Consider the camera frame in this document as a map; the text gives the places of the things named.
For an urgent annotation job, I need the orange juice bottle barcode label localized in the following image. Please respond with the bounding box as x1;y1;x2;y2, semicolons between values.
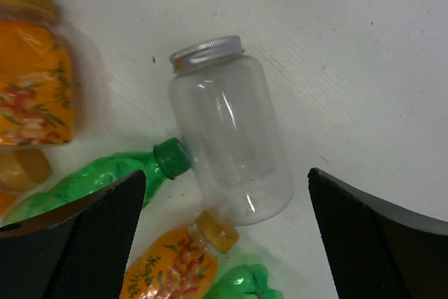
1;0;74;146

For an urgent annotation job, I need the green plastic bottle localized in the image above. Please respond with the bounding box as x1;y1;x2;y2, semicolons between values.
3;137;191;225
203;263;284;299

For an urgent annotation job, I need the orange bottle floral label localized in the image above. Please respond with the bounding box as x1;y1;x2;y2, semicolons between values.
120;211;239;299

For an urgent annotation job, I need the orange bottle yellow cap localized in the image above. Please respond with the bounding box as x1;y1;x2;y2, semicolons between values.
1;148;53;216

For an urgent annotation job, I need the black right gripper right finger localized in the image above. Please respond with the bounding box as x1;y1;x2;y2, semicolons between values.
308;167;447;298

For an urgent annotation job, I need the clear plastic jar silver lid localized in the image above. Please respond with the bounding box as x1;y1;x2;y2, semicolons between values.
169;35;294;226

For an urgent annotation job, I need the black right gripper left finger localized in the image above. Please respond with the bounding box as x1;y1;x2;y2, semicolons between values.
1;170;146;298

